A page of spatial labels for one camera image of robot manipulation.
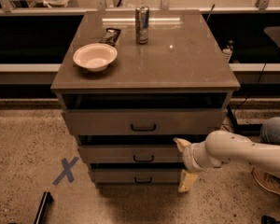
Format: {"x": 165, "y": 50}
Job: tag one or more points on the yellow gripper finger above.
{"x": 182, "y": 144}
{"x": 187, "y": 179}

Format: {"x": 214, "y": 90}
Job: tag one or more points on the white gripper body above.
{"x": 188, "y": 158}

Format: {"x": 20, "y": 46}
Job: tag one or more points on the grey drawer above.
{"x": 129, "y": 149}
{"x": 145, "y": 113}
{"x": 135, "y": 173}

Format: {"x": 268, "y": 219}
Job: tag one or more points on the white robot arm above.
{"x": 221, "y": 147}

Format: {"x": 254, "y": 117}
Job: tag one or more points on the grey drawer cabinet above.
{"x": 181, "y": 56}

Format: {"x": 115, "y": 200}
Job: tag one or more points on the black stand leg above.
{"x": 233, "y": 119}

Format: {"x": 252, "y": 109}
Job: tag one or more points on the person leg in jeans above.
{"x": 270, "y": 131}

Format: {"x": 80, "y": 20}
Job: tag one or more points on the brown shoe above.
{"x": 266, "y": 181}

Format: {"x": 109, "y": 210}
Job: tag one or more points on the black object bottom right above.
{"x": 269, "y": 220}

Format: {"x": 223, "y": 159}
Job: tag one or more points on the small spray bottle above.
{"x": 228, "y": 51}

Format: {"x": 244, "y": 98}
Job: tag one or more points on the blue tape cross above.
{"x": 66, "y": 172}

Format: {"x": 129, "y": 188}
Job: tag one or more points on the white bowl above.
{"x": 95, "y": 57}

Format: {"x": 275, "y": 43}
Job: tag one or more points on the black snack packet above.
{"x": 111, "y": 36}

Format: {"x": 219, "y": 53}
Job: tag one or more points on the silver blue drink can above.
{"x": 141, "y": 24}

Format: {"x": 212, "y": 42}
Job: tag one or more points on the black bar on floor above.
{"x": 46, "y": 200}

